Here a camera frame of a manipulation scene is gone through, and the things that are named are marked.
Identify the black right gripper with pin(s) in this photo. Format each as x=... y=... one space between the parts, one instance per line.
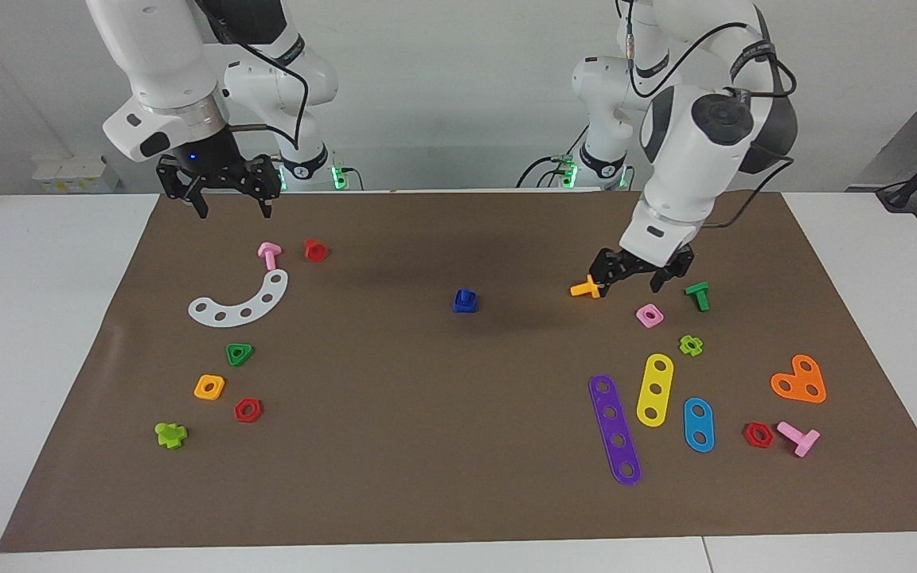
x=216 y=167

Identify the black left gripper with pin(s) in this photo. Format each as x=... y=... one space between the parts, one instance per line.
x=637 y=267

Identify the blue triangle-head screw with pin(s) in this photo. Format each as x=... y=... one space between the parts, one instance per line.
x=466 y=309

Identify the blue square nut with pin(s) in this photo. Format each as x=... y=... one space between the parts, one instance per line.
x=465 y=295

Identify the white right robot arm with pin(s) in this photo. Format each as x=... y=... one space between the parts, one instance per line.
x=164 y=56

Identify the pink square nut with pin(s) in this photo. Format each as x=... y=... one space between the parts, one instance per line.
x=657 y=310

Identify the orange-yellow plastic screw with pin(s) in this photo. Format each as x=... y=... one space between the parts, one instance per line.
x=583 y=289

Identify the pink plastic screw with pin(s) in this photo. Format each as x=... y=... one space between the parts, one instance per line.
x=801 y=439
x=269 y=255

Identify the dark green plastic screw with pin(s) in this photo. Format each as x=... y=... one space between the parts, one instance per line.
x=700 y=296

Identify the lime cross nut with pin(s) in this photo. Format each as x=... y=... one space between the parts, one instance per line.
x=684 y=345

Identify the red plastic screw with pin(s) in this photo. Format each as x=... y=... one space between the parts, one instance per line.
x=315 y=250

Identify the green triangle nut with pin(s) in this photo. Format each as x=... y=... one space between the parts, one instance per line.
x=229 y=350

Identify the orange square nut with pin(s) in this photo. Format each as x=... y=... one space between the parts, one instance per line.
x=200 y=388

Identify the red hex nut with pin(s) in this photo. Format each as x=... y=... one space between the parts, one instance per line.
x=749 y=436
x=240 y=412

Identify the lime cross-head screw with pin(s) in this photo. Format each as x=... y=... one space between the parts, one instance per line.
x=170 y=436

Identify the yellow three-hole plate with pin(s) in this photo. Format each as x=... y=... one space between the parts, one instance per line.
x=655 y=378

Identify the white curved five-hole plate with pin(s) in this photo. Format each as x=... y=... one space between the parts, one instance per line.
x=256 y=306

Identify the purple four-hole strip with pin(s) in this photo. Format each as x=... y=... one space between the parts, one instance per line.
x=614 y=427

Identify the blue two-hole plate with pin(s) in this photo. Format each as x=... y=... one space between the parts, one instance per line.
x=698 y=425

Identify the white power strip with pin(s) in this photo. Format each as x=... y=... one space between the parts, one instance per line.
x=76 y=175

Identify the orange heart-shaped plate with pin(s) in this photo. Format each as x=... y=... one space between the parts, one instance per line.
x=799 y=382

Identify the brown paper mat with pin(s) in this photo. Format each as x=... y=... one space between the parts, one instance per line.
x=442 y=430

